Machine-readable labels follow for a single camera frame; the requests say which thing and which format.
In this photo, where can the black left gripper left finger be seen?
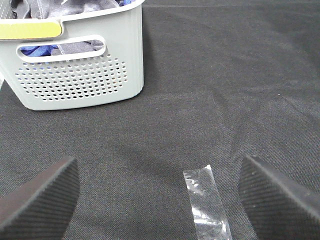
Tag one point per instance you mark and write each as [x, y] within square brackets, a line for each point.
[42, 208]

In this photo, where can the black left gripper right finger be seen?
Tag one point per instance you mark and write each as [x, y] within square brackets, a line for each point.
[277, 207]

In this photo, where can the grey towel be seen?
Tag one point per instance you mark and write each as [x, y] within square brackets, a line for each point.
[44, 9]

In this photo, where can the middle clear tape strip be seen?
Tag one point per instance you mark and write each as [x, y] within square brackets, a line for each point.
[208, 212]

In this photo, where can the black table cloth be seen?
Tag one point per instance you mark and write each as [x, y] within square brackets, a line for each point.
[223, 79]

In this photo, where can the blue cloth in basket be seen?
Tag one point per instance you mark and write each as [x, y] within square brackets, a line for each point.
[38, 51]

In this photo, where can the grey perforated laundry basket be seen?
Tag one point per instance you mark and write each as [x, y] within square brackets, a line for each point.
[111, 74]

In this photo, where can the yellow basket label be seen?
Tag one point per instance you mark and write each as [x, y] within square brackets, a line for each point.
[23, 29]

